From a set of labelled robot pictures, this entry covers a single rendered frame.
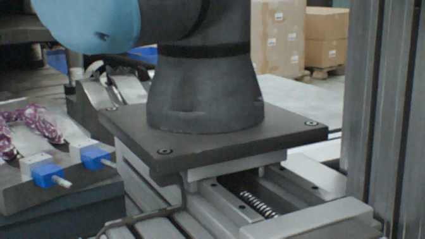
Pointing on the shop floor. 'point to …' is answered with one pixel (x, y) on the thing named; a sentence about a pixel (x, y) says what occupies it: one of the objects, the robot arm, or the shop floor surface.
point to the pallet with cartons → (326, 41)
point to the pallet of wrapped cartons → (279, 38)
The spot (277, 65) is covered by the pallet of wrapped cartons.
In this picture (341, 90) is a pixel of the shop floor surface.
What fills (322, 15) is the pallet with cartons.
